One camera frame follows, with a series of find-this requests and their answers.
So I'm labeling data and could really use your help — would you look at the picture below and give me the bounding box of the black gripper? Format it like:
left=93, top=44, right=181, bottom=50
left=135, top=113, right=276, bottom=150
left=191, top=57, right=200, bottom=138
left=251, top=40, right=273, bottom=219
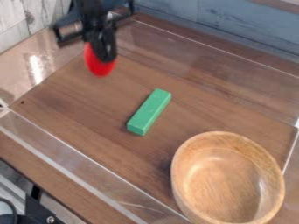
left=50, top=0, right=135, bottom=62

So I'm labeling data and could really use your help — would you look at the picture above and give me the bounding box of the red plush toy green stem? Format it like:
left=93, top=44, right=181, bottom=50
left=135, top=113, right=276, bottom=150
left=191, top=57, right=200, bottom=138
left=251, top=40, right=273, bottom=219
left=83, top=43, right=116, bottom=77

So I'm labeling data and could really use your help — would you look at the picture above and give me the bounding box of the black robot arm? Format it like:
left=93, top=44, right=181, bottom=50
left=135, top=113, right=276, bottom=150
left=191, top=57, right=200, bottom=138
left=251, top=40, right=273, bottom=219
left=50, top=0, right=135, bottom=63

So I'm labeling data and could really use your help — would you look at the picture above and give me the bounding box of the green rectangular block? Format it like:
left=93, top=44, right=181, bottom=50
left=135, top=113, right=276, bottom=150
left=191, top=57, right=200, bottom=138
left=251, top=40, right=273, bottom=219
left=125, top=88, right=172, bottom=136

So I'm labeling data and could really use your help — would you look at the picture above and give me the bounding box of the oval wooden bowl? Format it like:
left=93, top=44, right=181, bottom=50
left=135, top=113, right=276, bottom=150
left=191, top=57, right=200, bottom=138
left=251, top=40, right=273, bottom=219
left=171, top=131, right=285, bottom=224

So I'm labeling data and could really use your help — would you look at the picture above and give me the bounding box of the black clamp with bolt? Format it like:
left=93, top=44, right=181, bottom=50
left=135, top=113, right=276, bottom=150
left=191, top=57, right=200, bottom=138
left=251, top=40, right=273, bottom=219
left=24, top=195, right=65, bottom=224

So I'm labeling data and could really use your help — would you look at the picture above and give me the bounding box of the clear acrylic back wall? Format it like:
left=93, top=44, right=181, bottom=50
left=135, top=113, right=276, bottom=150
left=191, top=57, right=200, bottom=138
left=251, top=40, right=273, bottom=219
left=117, top=21, right=299, bottom=125

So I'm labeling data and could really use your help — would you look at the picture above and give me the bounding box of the clear acrylic wall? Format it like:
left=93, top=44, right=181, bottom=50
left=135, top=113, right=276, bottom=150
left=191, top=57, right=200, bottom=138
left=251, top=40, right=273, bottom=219
left=117, top=21, right=299, bottom=125
left=0, top=109, right=191, bottom=224

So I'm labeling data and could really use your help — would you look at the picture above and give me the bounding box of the clear acrylic front wall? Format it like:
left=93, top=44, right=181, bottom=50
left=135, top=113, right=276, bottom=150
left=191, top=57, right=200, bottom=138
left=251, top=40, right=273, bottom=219
left=0, top=109, right=191, bottom=224

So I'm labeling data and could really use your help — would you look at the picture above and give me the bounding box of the black cable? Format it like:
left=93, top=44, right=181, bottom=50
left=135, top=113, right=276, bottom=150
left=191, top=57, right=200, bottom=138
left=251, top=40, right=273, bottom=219
left=0, top=197, right=18, bottom=224

